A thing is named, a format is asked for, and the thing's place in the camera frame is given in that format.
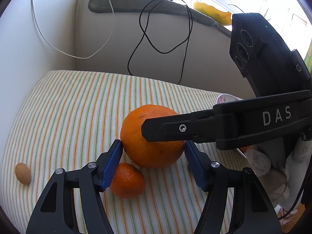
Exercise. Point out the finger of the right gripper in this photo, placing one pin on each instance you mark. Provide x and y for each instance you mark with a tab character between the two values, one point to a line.
199	127

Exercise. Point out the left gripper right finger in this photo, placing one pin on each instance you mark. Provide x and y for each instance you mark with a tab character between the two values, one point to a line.
252	210

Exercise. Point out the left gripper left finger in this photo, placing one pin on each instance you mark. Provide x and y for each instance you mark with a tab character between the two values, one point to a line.
55	210

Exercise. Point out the large orange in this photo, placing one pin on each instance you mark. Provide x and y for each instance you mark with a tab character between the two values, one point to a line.
143	153

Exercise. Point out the small mandarin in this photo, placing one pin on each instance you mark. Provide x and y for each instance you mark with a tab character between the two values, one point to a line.
128	182

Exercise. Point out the medium orange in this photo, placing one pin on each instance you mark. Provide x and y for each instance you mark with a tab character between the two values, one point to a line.
244	149

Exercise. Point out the right hand white glove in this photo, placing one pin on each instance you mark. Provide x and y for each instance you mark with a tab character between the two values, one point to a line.
282	184

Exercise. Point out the floral white plate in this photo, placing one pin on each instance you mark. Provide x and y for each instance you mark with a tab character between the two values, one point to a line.
226	98

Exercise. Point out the brown kiwi fruit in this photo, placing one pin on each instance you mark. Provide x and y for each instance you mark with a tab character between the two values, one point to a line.
23	173

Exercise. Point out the striped tablecloth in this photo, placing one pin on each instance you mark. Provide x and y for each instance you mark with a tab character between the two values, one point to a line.
69	118

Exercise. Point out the yellow bowl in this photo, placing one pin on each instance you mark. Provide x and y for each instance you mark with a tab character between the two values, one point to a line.
224	18

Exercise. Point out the grey sill cushion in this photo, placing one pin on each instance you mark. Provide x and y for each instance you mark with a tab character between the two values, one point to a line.
137	6

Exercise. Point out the right black camera box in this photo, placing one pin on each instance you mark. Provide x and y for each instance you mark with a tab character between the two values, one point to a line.
264	59

